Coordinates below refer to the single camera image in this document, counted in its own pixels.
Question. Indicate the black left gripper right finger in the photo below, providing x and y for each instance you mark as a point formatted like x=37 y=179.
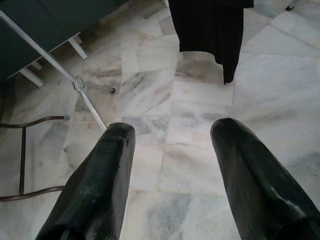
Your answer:
x=262 y=195

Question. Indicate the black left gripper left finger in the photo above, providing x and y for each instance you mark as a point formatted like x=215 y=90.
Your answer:
x=100 y=187

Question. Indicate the black shirt with yellow logo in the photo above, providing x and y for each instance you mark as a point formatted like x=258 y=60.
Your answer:
x=210 y=30

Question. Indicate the silver metal clothes rack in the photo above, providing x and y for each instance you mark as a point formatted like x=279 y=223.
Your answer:
x=77 y=85

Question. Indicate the marble folding table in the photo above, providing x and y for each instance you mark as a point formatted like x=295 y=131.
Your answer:
x=23 y=162

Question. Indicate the black TV cabinet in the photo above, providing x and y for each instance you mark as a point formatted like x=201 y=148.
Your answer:
x=50 y=20

